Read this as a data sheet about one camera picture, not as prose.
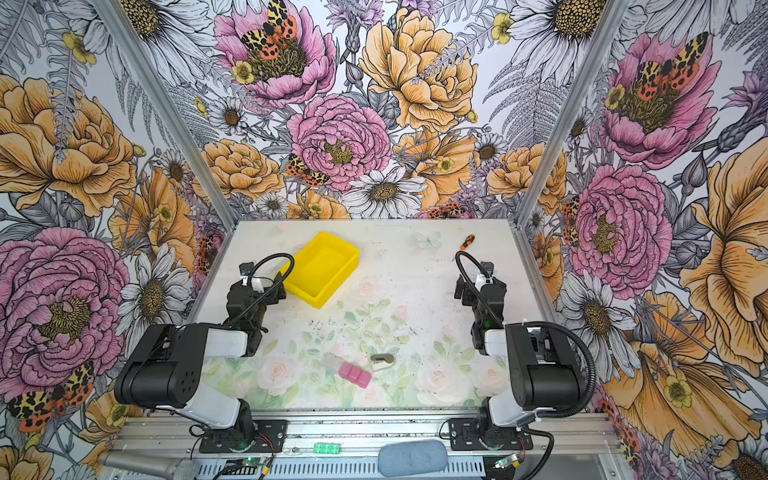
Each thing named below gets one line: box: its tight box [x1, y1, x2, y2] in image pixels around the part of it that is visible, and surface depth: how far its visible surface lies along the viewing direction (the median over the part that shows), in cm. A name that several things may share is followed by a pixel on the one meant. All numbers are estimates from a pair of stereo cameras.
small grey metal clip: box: [370, 354, 394, 363], surface depth 87 cm
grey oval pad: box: [378, 439, 449, 477], surface depth 70 cm
